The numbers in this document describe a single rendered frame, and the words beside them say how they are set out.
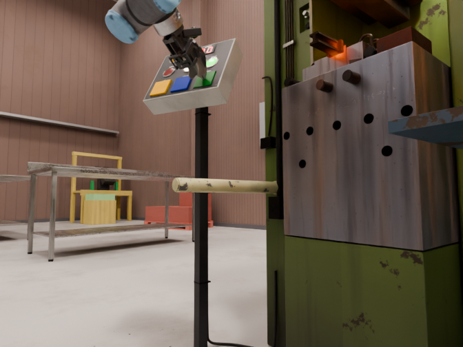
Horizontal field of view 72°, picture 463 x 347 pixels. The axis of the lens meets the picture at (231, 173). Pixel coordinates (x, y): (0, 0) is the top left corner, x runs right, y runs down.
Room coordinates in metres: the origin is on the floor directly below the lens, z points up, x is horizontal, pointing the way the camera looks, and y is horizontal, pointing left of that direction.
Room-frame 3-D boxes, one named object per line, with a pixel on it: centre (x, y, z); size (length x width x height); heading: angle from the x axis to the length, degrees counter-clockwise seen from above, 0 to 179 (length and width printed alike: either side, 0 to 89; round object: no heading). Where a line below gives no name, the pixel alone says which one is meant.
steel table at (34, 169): (3.87, 1.32, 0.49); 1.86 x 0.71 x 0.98; 138
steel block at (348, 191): (0.98, -0.49, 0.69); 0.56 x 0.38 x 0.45; 128
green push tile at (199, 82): (1.12, 0.09, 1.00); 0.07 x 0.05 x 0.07; 63
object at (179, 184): (1.10, 0.00, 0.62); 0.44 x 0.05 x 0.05; 128
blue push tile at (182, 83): (1.16, 0.18, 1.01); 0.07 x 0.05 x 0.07; 63
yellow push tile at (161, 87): (1.21, 0.27, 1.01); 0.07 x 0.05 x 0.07; 63
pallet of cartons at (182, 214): (6.46, 1.07, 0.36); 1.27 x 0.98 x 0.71; 48
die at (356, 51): (1.01, -0.45, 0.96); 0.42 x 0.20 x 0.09; 128
